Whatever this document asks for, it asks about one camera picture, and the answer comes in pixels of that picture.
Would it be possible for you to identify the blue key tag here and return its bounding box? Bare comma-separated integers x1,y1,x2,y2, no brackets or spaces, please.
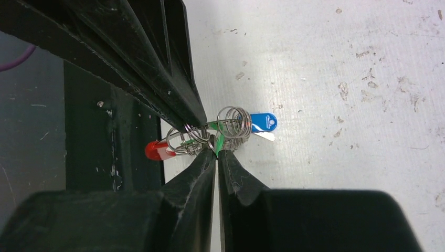
250,113,278,133

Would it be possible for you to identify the green key tag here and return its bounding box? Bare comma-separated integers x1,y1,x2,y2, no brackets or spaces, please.
181,139,196,145

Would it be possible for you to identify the green capped key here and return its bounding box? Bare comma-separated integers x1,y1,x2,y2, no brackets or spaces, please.
209,121,225,158

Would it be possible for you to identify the large keyring with red sleeve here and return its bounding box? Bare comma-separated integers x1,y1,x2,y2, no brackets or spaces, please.
144,106,252,161

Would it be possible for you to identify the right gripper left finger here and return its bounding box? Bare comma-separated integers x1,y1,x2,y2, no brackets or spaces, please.
1,149,216,251

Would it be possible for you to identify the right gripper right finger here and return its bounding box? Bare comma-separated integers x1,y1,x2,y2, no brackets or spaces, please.
218,151,421,251

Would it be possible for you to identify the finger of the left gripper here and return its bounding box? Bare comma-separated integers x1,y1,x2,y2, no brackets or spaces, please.
62,1,207,127
1,1,185,130

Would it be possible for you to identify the silver key on blue tag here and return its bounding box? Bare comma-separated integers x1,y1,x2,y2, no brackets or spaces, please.
253,132,276,142

